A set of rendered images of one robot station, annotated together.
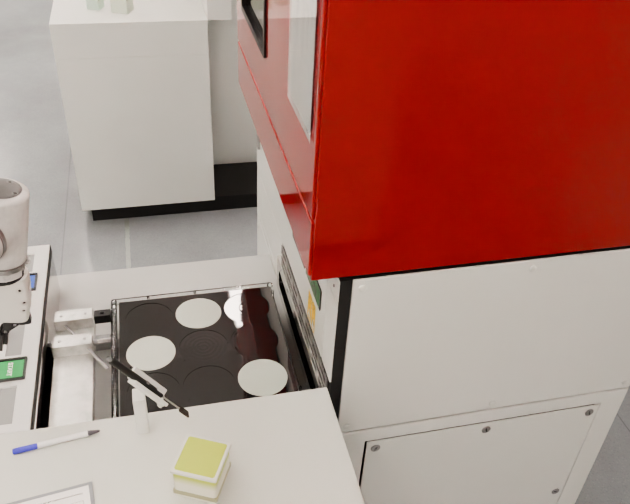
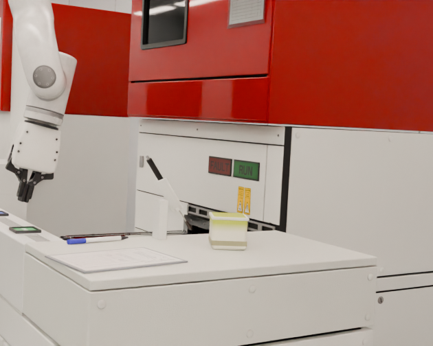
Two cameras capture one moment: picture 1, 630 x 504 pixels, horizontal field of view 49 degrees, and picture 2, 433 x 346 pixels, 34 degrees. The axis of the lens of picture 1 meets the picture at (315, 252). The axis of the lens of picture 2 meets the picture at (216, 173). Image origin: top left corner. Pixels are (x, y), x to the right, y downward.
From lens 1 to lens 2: 116 cm
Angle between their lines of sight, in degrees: 36
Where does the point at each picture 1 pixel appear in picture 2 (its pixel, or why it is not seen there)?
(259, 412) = not seen: hidden behind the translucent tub
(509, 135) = (367, 33)
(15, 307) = (50, 154)
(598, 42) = not seen: outside the picture
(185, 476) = (225, 219)
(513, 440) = (399, 317)
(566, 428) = (431, 309)
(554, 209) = (395, 93)
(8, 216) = (69, 65)
